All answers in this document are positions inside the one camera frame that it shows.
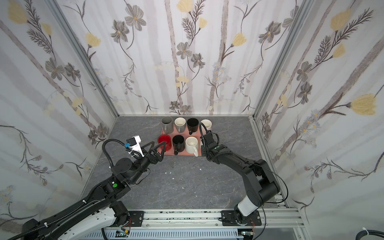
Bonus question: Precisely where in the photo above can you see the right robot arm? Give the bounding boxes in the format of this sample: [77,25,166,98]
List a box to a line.
[201,132,281,225]

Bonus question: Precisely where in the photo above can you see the black mug white base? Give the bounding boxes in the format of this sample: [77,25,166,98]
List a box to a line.
[187,118,200,135]

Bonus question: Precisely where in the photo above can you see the pink mug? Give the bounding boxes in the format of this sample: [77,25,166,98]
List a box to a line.
[201,119,212,131]

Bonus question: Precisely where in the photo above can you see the small grey mug white inside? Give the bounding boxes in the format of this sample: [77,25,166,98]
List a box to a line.
[174,117,187,133]

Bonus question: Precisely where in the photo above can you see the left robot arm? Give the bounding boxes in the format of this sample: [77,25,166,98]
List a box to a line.
[13,138,167,240]

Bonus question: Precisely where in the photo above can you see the red mug black handle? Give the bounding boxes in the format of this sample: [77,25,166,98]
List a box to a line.
[158,134,172,152]

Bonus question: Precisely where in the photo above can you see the black cable with tie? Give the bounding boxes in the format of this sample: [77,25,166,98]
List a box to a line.
[355,227,384,240]

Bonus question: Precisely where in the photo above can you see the white ribbed mug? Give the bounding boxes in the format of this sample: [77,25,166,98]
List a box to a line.
[185,137,199,157]

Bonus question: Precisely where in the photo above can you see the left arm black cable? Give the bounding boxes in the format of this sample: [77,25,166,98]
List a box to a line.
[101,138,127,168]

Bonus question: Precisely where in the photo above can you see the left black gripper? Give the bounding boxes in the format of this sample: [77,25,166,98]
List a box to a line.
[127,140,164,185]

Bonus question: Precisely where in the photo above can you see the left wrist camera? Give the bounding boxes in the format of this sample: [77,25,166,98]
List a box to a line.
[125,135,144,159]

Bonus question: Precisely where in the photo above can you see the white vented cable duct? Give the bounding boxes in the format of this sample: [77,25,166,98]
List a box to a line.
[80,229,244,240]

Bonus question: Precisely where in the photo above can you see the tall grey mug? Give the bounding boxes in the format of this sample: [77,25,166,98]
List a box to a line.
[161,117,174,135]

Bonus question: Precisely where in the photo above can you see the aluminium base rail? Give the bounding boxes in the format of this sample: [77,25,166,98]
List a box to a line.
[56,208,307,232]

